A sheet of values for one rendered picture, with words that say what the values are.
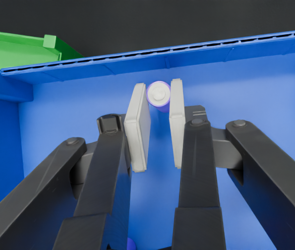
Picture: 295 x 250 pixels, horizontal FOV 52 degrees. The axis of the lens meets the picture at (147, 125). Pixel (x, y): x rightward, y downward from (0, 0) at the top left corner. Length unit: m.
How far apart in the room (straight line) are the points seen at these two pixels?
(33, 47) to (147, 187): 0.39
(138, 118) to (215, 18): 0.59
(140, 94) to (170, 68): 0.10
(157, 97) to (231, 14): 0.54
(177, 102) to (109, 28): 0.58
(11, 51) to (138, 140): 0.49
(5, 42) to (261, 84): 0.47
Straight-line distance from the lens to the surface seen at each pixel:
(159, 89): 0.20
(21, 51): 0.60
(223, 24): 0.72
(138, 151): 0.15
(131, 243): 0.28
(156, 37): 0.71
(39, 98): 0.30
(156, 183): 0.28
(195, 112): 0.17
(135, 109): 0.16
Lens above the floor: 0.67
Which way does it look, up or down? 83 degrees down
